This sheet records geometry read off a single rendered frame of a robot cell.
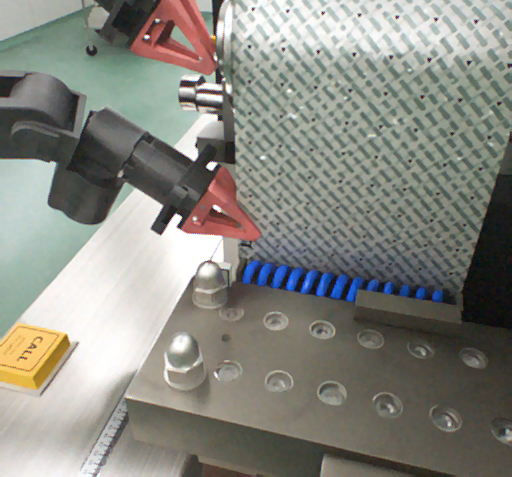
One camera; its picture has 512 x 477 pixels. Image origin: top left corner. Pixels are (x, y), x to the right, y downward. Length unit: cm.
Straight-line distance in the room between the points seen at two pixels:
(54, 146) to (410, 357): 37
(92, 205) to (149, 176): 8
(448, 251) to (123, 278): 45
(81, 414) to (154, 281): 22
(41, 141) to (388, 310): 35
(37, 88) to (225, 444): 36
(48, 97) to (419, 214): 36
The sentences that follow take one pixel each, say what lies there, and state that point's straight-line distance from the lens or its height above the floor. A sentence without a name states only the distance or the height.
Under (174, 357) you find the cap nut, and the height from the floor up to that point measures 106.
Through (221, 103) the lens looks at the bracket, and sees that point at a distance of 57.
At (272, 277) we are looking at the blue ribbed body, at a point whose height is 103.
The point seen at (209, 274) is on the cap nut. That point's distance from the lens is 48.
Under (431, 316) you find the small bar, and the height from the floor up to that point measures 105.
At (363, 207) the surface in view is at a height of 112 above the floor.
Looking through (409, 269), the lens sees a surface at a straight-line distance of 54.
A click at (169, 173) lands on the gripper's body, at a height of 114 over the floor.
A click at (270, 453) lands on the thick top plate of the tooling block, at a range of 44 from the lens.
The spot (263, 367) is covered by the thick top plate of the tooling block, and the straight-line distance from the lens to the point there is 45.
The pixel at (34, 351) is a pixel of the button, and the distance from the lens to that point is 66.
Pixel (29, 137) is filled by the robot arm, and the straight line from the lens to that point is 50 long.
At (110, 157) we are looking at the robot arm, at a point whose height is 115.
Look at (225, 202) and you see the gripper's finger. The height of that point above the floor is 111.
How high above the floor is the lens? 138
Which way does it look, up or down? 34 degrees down
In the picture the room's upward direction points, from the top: straight up
